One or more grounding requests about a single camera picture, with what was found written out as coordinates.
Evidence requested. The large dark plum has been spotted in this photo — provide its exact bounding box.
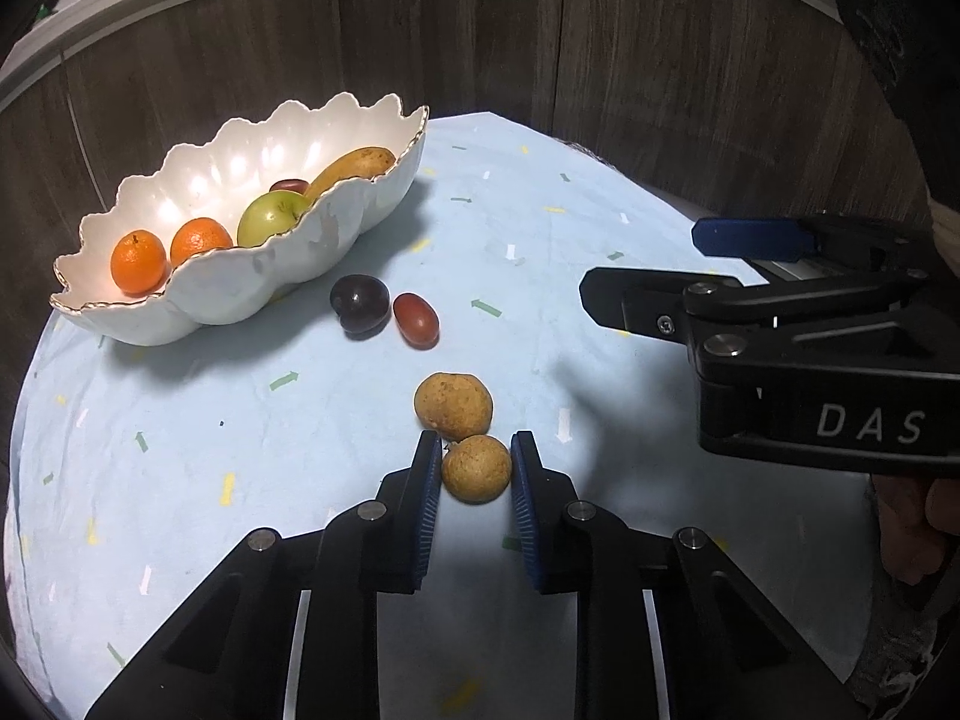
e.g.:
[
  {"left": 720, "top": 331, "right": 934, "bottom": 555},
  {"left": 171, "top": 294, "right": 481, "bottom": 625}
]
[{"left": 330, "top": 274, "right": 391, "bottom": 336}]

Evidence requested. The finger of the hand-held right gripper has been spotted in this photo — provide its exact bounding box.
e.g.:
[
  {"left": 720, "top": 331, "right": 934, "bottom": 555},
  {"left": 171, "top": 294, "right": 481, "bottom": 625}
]
[
  {"left": 579, "top": 267, "right": 946, "bottom": 383},
  {"left": 691, "top": 214, "right": 935, "bottom": 282}
]

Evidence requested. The light blue patterned tablecloth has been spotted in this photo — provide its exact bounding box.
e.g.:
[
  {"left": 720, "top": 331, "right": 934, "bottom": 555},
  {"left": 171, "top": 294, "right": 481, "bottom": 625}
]
[{"left": 4, "top": 112, "right": 938, "bottom": 720}]

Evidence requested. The white countertop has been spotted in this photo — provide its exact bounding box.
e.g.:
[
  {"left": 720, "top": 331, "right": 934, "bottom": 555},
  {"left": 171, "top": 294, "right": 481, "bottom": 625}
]
[{"left": 0, "top": 0, "right": 830, "bottom": 102}]

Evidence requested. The green apple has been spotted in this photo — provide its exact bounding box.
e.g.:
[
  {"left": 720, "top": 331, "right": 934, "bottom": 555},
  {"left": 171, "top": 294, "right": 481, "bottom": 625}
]
[{"left": 237, "top": 190, "right": 312, "bottom": 248}]

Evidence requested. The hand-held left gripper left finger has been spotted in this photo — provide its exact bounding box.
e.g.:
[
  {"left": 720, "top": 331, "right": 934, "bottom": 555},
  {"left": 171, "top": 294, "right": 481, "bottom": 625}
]
[{"left": 82, "top": 430, "right": 443, "bottom": 720}]

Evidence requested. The dark wood cabinet front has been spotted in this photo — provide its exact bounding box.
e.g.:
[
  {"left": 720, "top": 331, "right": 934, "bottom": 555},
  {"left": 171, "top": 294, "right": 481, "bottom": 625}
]
[{"left": 0, "top": 0, "right": 935, "bottom": 481}]

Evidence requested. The tangerine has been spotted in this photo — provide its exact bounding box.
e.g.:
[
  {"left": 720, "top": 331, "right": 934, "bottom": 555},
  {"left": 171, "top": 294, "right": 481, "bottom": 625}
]
[
  {"left": 110, "top": 231, "right": 167, "bottom": 296},
  {"left": 170, "top": 217, "right": 234, "bottom": 268}
]

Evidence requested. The person's right hand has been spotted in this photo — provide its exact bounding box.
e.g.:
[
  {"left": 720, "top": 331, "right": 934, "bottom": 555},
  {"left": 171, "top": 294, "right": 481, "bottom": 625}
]
[{"left": 872, "top": 474, "right": 960, "bottom": 586}]

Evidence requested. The round brown fruit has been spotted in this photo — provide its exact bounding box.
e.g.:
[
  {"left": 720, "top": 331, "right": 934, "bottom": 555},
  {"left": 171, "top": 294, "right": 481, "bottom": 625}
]
[
  {"left": 441, "top": 435, "right": 513, "bottom": 505},
  {"left": 414, "top": 372, "right": 494, "bottom": 441}
]

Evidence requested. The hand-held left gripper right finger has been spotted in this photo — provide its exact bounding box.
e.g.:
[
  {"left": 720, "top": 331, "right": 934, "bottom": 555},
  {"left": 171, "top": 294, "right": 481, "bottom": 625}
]
[{"left": 508, "top": 430, "right": 863, "bottom": 720}]

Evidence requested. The white scalloped ceramic bowl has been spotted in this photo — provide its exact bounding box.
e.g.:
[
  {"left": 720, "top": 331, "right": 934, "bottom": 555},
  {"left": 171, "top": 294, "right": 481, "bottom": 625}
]
[{"left": 49, "top": 92, "right": 430, "bottom": 347}]

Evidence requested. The red oblong cherry tomato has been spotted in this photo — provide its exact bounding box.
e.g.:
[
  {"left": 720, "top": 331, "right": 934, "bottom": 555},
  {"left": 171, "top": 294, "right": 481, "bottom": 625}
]
[{"left": 393, "top": 292, "right": 440, "bottom": 350}]

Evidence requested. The person's dark garment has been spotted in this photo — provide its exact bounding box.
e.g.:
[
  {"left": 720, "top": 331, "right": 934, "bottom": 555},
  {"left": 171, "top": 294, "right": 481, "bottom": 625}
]
[{"left": 817, "top": 0, "right": 960, "bottom": 271}]

